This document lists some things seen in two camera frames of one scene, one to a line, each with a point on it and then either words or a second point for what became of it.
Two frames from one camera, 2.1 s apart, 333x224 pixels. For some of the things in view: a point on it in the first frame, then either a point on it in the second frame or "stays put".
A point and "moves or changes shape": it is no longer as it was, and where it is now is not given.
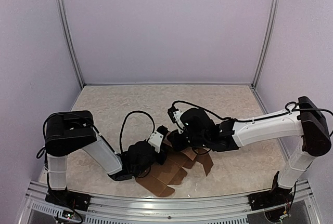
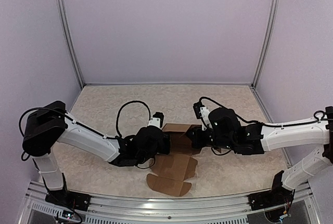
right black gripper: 173,139 to 196,142
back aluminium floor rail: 167,84 stays put
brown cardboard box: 161,178 moves or changes shape
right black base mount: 276,196 stays put
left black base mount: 68,198 stays put
